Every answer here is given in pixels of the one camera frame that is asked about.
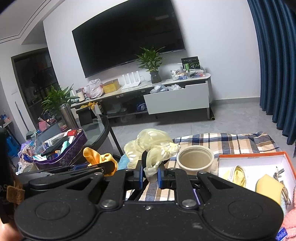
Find white striped jar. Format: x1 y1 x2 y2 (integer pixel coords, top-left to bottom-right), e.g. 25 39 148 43
75 88 86 103

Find blue stool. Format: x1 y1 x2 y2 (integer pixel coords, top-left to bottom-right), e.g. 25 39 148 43
6 136 21 156

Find yellow sponge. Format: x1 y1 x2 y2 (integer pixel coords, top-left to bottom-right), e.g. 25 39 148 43
255 174 286 205

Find clear plastic storage box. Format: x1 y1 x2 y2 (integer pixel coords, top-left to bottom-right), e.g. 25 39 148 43
171 68 206 81

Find yellow satin scarf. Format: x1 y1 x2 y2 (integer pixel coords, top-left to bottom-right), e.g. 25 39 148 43
83 146 118 177

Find black wall television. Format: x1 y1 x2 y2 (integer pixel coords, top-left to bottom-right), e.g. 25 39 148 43
72 0 186 78

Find pink fuzzy sock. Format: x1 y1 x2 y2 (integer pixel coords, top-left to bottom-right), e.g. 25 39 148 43
283 204 296 241

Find green leafy plant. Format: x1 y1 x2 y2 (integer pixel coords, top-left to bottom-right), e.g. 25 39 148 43
41 85 80 116

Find plaid blanket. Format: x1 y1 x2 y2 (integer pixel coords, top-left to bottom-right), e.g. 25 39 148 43
126 132 284 202

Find dark grey flat box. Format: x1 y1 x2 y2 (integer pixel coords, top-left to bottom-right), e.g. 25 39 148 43
36 122 63 142

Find white router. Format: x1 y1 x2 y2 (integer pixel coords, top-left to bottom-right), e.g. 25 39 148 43
121 72 142 90

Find pink white plastic bag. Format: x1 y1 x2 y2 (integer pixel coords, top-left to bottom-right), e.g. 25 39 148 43
84 79 104 99

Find blue curtain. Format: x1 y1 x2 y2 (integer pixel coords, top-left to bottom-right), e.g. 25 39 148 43
247 0 296 145

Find yellow box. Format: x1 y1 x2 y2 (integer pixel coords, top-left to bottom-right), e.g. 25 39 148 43
102 79 121 94

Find round black glass coffee table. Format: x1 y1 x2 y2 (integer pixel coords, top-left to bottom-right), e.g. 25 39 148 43
14 113 124 174

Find yellow rubber gloves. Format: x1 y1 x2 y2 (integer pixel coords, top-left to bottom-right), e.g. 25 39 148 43
80 101 100 110

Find blue patterned bag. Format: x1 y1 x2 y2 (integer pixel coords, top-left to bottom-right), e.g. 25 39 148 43
135 102 148 113

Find clear tape roll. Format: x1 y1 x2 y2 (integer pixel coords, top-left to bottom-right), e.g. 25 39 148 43
20 162 38 173

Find dark display cabinet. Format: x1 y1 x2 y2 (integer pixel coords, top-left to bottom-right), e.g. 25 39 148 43
11 47 60 114

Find pink gift bag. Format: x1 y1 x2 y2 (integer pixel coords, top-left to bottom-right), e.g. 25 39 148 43
38 121 51 132

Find orange white cardboard box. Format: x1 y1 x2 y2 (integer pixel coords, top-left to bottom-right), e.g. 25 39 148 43
217 151 296 223

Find teal towel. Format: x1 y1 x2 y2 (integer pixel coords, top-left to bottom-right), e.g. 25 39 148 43
119 154 130 171

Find beige cup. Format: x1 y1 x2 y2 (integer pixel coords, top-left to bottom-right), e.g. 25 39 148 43
176 145 215 176

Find white cabinet drawer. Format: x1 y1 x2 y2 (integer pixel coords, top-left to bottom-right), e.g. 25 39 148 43
143 81 210 115

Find pale yellow floral scarf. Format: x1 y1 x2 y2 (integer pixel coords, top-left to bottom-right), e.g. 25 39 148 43
124 128 181 178

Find pile of shiny snack packets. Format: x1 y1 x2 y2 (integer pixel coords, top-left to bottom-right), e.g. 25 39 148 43
18 139 38 173

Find black green box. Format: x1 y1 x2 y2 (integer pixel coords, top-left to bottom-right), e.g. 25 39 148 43
181 56 200 72

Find purple patterned tray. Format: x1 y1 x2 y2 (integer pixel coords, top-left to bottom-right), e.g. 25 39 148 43
33 128 88 169

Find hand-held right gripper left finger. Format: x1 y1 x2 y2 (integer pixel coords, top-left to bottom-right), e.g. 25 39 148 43
53 161 143 209

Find white television cabinet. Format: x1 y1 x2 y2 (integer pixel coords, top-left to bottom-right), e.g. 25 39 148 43
70 72 212 121

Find white charging cable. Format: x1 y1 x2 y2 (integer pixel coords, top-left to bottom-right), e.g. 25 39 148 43
273 166 292 205

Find pile of small boxes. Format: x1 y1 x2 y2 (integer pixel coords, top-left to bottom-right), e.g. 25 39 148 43
32 128 79 161

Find green plant in dark vase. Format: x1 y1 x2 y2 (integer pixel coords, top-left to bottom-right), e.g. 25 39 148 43
135 46 166 84

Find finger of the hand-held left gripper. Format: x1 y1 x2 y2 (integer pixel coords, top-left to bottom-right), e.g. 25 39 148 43
18 170 104 189
67 161 119 177

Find colourful tissue packet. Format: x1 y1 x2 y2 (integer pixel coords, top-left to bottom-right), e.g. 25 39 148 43
275 227 288 241

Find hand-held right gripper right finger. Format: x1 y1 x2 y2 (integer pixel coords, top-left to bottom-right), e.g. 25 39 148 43
157 166 234 209

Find stainless steel flask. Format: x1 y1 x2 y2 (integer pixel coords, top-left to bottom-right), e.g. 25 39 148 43
60 103 79 130

